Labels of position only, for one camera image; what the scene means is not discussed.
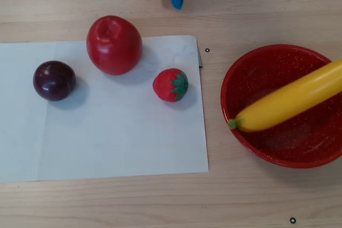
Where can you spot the yellow toy banana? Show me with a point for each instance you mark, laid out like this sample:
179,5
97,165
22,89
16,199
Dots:
280,102

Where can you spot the red speckled bowl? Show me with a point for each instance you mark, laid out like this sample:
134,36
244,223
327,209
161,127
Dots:
280,148

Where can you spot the red toy apple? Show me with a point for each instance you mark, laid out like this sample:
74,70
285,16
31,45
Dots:
115,49

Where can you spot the red toy strawberry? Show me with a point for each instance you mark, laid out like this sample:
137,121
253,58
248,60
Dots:
165,85

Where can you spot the dark purple toy plum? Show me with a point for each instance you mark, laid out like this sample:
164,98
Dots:
53,82

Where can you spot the white paper sheet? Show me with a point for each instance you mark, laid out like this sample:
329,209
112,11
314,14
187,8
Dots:
80,145

